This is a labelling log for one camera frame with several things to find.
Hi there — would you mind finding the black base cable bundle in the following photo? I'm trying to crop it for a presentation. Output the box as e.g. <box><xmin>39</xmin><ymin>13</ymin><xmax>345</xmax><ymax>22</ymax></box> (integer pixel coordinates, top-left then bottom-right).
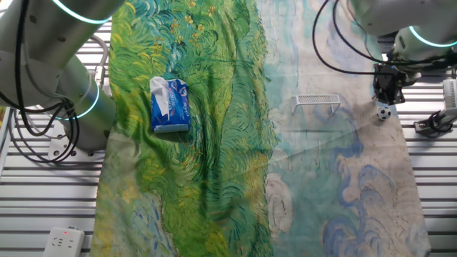
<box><xmin>0</xmin><ymin>0</ymin><xmax>86</xmax><ymax>164</ymax></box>

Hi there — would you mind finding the small black white soccer ball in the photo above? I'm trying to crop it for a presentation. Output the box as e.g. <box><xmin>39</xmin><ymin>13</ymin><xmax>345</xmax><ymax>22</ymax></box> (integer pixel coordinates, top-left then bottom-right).
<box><xmin>376</xmin><ymin>106</ymin><xmax>392</xmax><ymax>121</ymax></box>

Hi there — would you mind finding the grey robot hose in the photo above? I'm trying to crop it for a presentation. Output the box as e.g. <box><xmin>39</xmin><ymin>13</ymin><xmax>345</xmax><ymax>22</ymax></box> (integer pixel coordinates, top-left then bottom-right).
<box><xmin>89</xmin><ymin>34</ymin><xmax>110</xmax><ymax>90</ymax></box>

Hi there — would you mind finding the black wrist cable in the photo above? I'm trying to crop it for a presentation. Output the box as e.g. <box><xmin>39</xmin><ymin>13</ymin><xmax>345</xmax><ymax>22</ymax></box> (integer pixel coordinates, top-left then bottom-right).
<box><xmin>311</xmin><ymin>0</ymin><xmax>457</xmax><ymax>76</ymax></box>

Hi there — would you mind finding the white mesh toy goal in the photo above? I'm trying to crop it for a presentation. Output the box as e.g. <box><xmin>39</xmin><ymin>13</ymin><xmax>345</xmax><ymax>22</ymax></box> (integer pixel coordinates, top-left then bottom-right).
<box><xmin>291</xmin><ymin>94</ymin><xmax>341</xmax><ymax>116</ymax></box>

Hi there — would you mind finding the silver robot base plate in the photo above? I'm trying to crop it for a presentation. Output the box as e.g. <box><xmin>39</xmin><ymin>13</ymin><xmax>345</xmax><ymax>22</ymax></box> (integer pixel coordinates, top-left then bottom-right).
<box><xmin>47</xmin><ymin>123</ymin><xmax>106</xmax><ymax>161</ymax></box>

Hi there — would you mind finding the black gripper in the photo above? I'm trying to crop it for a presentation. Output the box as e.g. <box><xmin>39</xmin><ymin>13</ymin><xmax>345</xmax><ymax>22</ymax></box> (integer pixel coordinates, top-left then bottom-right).
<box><xmin>372</xmin><ymin>63</ymin><xmax>411</xmax><ymax>106</ymax></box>

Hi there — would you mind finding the blue tissue pack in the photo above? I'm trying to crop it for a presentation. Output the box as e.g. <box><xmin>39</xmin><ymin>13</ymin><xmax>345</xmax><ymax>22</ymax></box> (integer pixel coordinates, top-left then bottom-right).
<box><xmin>149</xmin><ymin>76</ymin><xmax>191</xmax><ymax>135</ymax></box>

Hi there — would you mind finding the white power strip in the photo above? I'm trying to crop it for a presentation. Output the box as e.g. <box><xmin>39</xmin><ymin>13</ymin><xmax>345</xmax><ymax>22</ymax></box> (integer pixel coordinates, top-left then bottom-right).
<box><xmin>42</xmin><ymin>226</ymin><xmax>86</xmax><ymax>257</ymax></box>

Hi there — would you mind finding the green blue painted cloth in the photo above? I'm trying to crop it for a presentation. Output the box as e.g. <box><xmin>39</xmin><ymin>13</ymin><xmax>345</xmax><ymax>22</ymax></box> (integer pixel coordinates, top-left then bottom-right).
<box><xmin>89</xmin><ymin>0</ymin><xmax>432</xmax><ymax>257</ymax></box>

